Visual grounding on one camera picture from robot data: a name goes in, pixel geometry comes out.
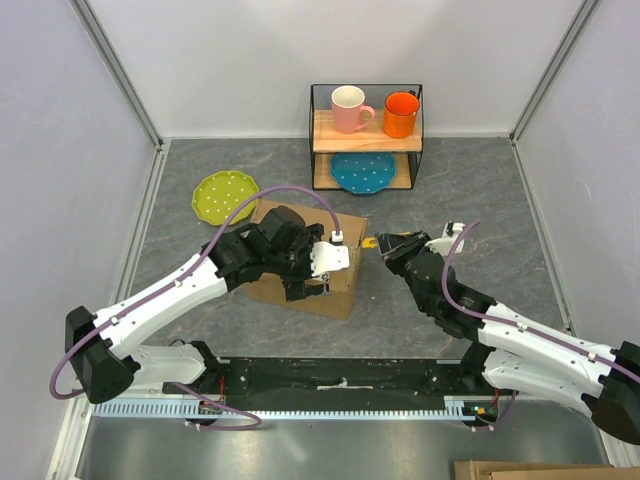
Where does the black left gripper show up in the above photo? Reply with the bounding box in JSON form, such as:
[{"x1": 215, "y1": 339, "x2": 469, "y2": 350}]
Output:
[{"x1": 267, "y1": 225, "x2": 330, "y2": 301}]

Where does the brown cardboard express box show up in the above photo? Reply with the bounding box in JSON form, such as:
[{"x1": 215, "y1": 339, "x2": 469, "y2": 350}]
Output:
[{"x1": 244, "y1": 199, "x2": 368, "y2": 320}]

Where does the yellow utility knife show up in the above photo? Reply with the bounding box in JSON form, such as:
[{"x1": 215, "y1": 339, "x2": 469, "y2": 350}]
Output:
[{"x1": 361, "y1": 237, "x2": 377, "y2": 249}]

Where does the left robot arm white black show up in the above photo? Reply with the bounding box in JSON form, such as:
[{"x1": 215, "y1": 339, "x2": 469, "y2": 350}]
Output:
[{"x1": 65, "y1": 206, "x2": 325, "y2": 404}]

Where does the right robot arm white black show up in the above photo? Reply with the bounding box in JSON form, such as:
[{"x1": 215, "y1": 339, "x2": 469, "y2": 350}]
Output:
[{"x1": 375, "y1": 223, "x2": 639, "y2": 445}]

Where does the blue dotted plate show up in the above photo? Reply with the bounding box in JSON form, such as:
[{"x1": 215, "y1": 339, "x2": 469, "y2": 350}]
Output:
[{"x1": 329, "y1": 152, "x2": 396, "y2": 195}]

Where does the green dotted plate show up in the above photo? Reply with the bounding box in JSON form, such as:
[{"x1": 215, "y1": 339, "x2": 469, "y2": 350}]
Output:
[{"x1": 191, "y1": 170, "x2": 260, "y2": 226}]

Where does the orange mug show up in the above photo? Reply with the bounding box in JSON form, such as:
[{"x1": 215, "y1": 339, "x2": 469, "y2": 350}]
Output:
[{"x1": 382, "y1": 91, "x2": 420, "y2": 139}]

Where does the pink mug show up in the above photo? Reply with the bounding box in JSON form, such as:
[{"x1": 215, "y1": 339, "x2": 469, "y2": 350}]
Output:
[{"x1": 331, "y1": 85, "x2": 376, "y2": 134}]

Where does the cardboard sheet corner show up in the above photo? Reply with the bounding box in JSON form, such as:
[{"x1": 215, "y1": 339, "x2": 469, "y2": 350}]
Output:
[{"x1": 453, "y1": 460, "x2": 640, "y2": 480}]

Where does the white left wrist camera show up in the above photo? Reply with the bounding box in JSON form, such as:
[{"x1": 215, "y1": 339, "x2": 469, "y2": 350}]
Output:
[{"x1": 310, "y1": 241, "x2": 350, "y2": 277}]

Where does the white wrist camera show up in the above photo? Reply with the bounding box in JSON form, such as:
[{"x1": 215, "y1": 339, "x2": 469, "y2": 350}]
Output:
[
  {"x1": 310, "y1": 241, "x2": 350, "y2": 277},
  {"x1": 425, "y1": 221, "x2": 465, "y2": 257}
]

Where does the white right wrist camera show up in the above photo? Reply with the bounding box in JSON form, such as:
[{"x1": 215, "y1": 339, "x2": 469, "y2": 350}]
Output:
[{"x1": 425, "y1": 221, "x2": 465, "y2": 257}]

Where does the black wire wooden shelf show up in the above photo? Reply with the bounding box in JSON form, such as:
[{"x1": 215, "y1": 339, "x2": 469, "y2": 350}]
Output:
[{"x1": 309, "y1": 84, "x2": 424, "y2": 191}]

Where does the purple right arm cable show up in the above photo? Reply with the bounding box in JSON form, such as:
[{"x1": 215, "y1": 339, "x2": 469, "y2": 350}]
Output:
[{"x1": 442, "y1": 218, "x2": 640, "y2": 381}]

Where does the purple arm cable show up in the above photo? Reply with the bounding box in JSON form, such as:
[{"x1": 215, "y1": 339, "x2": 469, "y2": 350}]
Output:
[
  {"x1": 48, "y1": 184, "x2": 346, "y2": 400},
  {"x1": 442, "y1": 218, "x2": 640, "y2": 381}
]

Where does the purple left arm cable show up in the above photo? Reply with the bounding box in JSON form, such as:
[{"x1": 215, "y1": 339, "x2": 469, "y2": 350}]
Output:
[{"x1": 48, "y1": 184, "x2": 346, "y2": 400}]

